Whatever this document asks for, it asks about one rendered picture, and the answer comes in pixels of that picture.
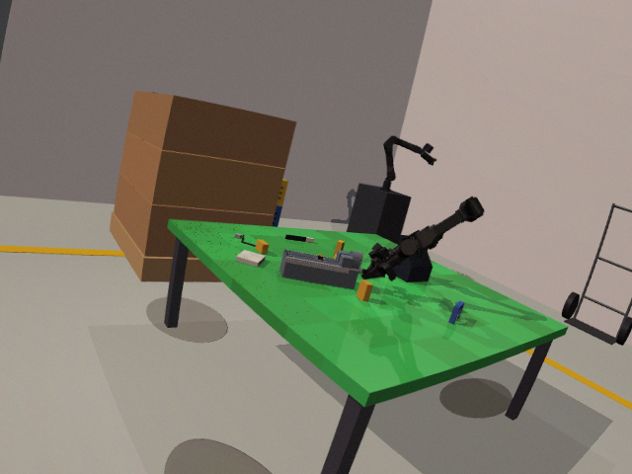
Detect orange block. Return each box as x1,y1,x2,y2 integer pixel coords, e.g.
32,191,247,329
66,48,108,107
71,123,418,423
256,239,269,255
334,240,345,254
357,280,373,301

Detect beige flat rectangular block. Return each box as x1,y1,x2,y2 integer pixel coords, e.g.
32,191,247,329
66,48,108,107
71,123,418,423
235,250,265,267

